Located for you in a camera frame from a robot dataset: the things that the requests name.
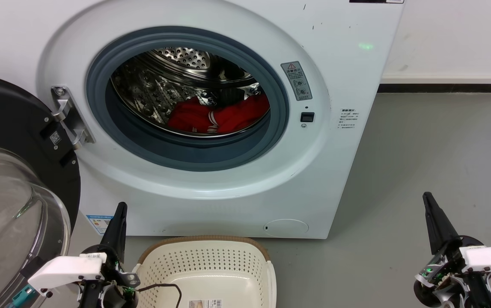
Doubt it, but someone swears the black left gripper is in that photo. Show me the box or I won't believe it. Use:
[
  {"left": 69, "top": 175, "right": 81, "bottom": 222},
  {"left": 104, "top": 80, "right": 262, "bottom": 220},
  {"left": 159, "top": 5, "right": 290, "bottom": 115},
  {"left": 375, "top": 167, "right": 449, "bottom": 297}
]
[{"left": 78, "top": 202, "right": 141, "bottom": 308}]

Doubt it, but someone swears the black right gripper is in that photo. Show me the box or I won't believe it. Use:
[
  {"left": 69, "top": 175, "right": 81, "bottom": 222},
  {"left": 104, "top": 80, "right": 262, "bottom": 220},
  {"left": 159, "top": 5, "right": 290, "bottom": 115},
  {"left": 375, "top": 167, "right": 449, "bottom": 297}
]
[{"left": 414, "top": 192, "right": 491, "bottom": 308}]

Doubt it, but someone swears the red garment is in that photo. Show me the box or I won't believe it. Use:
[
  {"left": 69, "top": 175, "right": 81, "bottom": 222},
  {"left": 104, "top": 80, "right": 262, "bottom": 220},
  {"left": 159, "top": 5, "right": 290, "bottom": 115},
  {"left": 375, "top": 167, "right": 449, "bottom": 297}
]
[{"left": 167, "top": 93, "right": 270, "bottom": 134}]

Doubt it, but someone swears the cream perforated laundry basket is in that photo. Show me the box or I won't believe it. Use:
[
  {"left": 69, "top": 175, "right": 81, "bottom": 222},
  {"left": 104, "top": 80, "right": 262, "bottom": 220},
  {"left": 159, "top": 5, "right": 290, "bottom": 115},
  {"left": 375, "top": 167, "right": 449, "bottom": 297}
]
[{"left": 132, "top": 235, "right": 277, "bottom": 308}]

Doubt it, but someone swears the stainless steel washing machine drum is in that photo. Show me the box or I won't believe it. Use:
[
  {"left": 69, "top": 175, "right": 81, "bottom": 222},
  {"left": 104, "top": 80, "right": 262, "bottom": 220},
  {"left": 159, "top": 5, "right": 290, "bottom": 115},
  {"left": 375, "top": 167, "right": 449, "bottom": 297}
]
[{"left": 110, "top": 48, "right": 271, "bottom": 138}]

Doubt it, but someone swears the black washer door with glass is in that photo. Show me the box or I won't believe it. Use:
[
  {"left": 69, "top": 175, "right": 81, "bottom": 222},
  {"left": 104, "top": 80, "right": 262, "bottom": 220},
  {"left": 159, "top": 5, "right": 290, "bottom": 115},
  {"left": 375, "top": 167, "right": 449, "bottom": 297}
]
[{"left": 0, "top": 72, "right": 81, "bottom": 308}]

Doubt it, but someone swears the blue energy label sticker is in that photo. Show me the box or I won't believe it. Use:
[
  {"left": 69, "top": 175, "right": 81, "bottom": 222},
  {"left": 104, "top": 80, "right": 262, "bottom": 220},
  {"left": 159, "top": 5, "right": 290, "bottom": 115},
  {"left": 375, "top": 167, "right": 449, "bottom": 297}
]
[{"left": 86, "top": 214, "right": 114, "bottom": 235}]

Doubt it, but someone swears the grey rubber door gasket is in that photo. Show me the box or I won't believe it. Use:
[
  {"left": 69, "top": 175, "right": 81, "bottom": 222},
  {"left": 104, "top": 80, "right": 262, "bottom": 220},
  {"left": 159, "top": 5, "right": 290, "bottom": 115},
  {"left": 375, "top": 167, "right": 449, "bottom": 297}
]
[{"left": 86, "top": 27, "right": 289, "bottom": 172}]

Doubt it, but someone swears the barcode label sticker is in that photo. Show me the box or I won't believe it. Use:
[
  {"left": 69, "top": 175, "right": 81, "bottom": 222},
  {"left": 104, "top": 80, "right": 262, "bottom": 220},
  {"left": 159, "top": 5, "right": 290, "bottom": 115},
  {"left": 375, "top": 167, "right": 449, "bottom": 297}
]
[{"left": 189, "top": 299, "right": 223, "bottom": 308}]

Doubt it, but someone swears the white front-load washing machine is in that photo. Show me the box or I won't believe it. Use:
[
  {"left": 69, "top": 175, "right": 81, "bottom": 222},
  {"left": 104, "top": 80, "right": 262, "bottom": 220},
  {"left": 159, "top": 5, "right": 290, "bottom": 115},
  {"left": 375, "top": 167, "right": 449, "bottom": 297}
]
[{"left": 0, "top": 0, "right": 405, "bottom": 239}]

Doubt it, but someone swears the silver door hinge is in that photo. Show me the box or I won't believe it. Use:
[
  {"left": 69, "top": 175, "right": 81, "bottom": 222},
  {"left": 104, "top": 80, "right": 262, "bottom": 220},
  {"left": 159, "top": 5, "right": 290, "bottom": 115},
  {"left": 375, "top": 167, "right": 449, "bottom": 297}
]
[{"left": 51, "top": 86, "right": 96, "bottom": 150}]

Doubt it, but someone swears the small white text sticker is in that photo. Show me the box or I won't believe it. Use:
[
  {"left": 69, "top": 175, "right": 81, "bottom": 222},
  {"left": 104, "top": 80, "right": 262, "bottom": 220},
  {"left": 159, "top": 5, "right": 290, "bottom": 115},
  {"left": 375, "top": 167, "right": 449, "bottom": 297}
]
[{"left": 339, "top": 108, "right": 360, "bottom": 130}]

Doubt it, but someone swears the white ledge with black skirting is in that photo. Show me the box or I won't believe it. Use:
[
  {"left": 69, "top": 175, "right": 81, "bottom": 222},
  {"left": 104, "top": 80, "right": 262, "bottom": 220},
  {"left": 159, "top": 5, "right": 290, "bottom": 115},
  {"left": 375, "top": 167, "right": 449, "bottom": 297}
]
[{"left": 377, "top": 73, "right": 491, "bottom": 93}]

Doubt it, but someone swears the round white filter cover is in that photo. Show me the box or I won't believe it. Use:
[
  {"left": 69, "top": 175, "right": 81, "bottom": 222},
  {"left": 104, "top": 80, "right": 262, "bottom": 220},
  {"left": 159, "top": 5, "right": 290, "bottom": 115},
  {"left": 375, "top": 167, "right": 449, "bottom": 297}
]
[{"left": 263, "top": 219, "right": 309, "bottom": 237}]

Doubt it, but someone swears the grey warning sticker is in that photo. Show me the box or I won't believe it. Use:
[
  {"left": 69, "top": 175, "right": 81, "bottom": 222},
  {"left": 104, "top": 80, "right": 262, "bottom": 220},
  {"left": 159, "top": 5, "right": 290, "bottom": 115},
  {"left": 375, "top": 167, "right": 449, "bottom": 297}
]
[{"left": 280, "top": 61, "right": 313, "bottom": 101}]

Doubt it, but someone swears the thin black cable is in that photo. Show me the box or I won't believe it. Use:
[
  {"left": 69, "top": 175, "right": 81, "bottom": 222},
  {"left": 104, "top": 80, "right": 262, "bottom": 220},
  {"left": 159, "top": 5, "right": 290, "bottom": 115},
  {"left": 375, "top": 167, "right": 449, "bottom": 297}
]
[{"left": 136, "top": 283, "right": 182, "bottom": 308}]

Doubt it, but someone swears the teal cable connector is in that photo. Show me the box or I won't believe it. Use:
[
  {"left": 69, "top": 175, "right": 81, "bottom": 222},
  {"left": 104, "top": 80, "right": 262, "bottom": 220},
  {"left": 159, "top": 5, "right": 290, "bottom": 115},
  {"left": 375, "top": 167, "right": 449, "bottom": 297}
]
[{"left": 8, "top": 286, "right": 37, "bottom": 308}]

